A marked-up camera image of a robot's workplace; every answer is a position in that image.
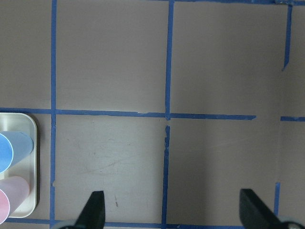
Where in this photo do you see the pink cup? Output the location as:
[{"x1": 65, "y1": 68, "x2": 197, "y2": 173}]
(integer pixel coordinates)
[{"x1": 0, "y1": 176, "x2": 30, "y2": 224}]

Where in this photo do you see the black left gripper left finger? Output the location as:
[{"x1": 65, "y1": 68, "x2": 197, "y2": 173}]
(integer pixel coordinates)
[{"x1": 72, "y1": 191, "x2": 105, "y2": 229}]

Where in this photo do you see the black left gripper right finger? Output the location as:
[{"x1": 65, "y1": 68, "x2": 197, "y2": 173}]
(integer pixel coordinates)
[{"x1": 239, "y1": 188, "x2": 281, "y2": 229}]

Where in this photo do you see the beige plastic tray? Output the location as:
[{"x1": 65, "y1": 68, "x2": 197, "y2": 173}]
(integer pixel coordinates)
[{"x1": 0, "y1": 113, "x2": 40, "y2": 218}]

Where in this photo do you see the light blue cup rear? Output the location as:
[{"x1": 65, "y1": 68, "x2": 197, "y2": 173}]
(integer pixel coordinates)
[{"x1": 0, "y1": 131, "x2": 34, "y2": 173}]

